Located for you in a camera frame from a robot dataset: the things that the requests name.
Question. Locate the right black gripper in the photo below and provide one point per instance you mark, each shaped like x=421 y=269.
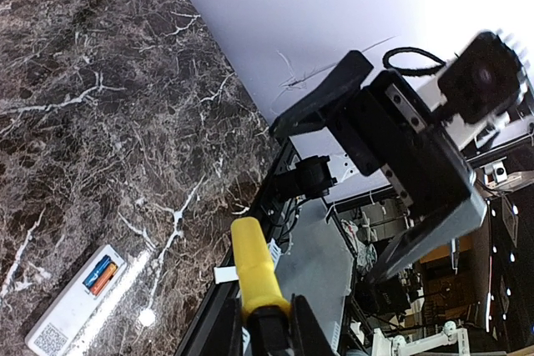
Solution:
x=386 y=126

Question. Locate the white battery cover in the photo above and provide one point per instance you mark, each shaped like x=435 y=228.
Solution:
x=225 y=274

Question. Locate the orange blue battery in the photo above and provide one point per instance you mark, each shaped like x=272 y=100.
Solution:
x=97 y=271
x=103 y=279

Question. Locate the white remote control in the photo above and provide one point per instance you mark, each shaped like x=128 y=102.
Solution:
x=70 y=311

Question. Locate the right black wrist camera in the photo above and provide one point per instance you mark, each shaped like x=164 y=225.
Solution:
x=485 y=87

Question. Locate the yellow handled screwdriver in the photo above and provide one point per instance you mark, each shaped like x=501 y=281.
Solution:
x=265 y=311

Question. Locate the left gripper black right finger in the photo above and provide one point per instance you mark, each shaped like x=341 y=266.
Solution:
x=306 y=334

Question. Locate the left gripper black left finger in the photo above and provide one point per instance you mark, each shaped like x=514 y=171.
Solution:
x=216 y=328

